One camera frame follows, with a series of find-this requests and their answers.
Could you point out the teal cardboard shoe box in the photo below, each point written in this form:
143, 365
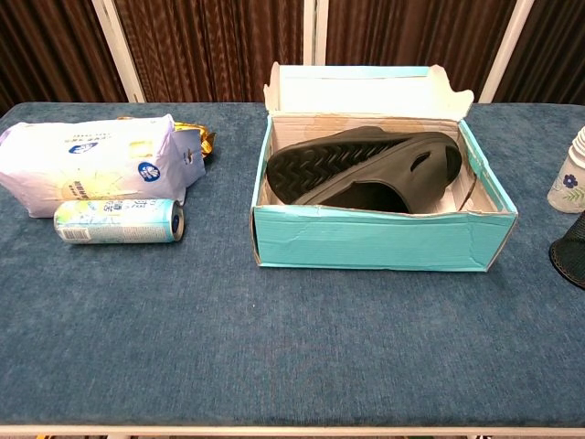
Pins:
365, 242

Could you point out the white lilac tissue pack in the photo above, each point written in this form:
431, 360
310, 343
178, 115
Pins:
91, 160

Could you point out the light green beverage can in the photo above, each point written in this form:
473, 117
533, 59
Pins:
114, 221

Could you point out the brown pleated curtain panel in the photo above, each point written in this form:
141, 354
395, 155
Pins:
215, 46
50, 46
557, 50
411, 32

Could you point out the stack of paper cups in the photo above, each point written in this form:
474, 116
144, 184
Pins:
569, 183

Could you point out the black mesh pen holder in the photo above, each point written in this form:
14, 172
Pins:
571, 260

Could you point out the gold snack packet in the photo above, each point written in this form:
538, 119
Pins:
206, 142

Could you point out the white partition post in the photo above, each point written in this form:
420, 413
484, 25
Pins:
121, 50
505, 50
315, 32

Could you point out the black slipper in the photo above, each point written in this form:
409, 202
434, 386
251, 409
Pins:
434, 153
320, 169

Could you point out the blue table cloth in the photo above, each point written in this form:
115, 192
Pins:
183, 343

